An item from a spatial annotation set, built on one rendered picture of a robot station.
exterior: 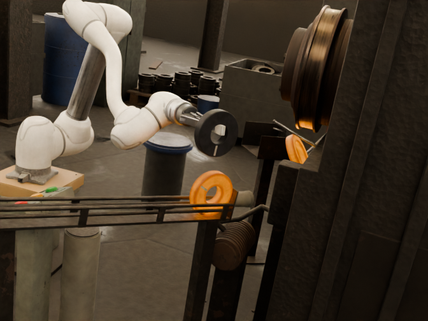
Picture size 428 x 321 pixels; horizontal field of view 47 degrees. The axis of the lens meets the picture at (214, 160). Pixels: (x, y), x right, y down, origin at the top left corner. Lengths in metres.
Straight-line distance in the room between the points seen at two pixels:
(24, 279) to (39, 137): 0.70
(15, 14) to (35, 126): 2.30
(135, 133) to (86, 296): 0.59
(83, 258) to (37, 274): 0.20
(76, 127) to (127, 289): 0.79
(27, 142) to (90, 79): 0.39
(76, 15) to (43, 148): 0.61
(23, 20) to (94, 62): 2.35
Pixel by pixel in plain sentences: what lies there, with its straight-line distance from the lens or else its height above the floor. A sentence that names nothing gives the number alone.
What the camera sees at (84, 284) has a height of 0.34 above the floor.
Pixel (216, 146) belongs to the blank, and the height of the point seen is 0.87.
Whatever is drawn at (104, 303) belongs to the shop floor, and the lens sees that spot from 2.26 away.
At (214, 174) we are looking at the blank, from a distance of 1.58.
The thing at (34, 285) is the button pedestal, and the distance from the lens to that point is 1.85.
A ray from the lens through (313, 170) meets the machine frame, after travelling 1.51.
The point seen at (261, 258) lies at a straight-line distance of 2.75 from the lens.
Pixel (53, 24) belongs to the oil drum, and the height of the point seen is 0.80.
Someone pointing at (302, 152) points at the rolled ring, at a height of 0.74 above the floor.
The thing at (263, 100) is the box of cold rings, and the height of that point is 0.50.
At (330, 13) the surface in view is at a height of 1.32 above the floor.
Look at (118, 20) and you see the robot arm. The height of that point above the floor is 1.16.
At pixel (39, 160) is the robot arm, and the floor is 0.51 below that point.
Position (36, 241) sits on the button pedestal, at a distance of 1.76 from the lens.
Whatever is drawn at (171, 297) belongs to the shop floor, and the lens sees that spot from 2.33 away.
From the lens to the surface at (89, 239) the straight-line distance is 1.68.
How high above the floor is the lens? 1.33
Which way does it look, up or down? 19 degrees down
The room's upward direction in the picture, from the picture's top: 9 degrees clockwise
